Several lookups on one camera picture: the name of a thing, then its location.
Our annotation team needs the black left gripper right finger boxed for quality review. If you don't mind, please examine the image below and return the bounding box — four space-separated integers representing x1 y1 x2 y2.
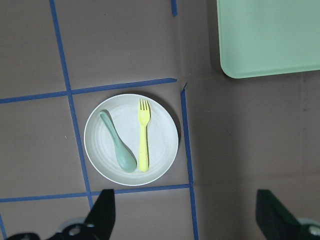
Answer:
255 189 320 240

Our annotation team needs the white round plate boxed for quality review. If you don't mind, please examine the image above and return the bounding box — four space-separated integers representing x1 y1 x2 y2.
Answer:
83 94 179 186

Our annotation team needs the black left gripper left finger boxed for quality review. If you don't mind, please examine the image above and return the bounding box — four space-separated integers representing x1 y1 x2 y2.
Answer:
52 189 116 240

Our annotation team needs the light green tray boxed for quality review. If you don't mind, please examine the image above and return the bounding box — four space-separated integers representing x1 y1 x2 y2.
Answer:
217 0 320 79

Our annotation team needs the yellow plastic fork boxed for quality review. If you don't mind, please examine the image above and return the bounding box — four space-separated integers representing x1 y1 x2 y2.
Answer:
138 99 151 172

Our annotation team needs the green plastic spoon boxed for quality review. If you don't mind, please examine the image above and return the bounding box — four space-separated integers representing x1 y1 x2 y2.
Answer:
99 110 137 173

